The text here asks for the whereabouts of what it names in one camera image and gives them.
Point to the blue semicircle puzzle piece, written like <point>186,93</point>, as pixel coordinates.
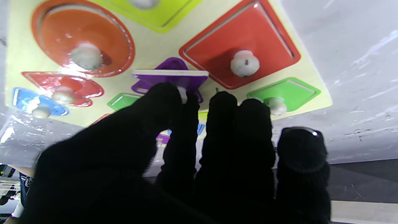
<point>28,99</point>

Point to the purple triangle puzzle piece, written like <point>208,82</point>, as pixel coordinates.
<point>174,77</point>

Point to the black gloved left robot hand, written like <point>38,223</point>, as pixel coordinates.
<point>124,174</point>

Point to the blue diamond puzzle piece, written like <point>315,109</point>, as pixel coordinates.
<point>200,128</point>

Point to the yellow trapezoid puzzle piece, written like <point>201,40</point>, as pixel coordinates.
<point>161,15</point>

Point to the green pentagon puzzle piece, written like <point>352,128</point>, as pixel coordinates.
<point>292,90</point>

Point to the red heart puzzle piece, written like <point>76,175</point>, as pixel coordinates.
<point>77,85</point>

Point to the orange rectangle puzzle piece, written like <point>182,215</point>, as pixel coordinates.
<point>101,118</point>

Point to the person in dark blue shirt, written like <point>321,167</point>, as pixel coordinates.
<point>25,186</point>

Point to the orange oval puzzle piece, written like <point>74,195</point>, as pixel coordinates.
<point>62,28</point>

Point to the wooden shape puzzle board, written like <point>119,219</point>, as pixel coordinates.
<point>155,46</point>

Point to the red square puzzle piece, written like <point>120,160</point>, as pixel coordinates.
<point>224,40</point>

